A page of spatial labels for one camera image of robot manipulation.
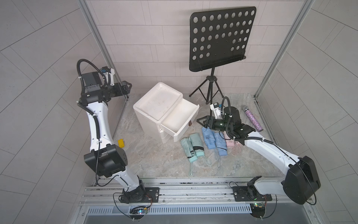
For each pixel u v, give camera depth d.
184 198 0.71
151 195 0.71
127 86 0.66
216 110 0.71
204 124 0.68
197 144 0.87
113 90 0.62
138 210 0.69
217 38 0.68
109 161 0.46
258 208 0.68
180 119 0.84
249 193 0.63
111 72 0.64
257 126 0.96
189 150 0.84
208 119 0.68
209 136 0.91
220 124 0.66
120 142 0.89
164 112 0.77
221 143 0.87
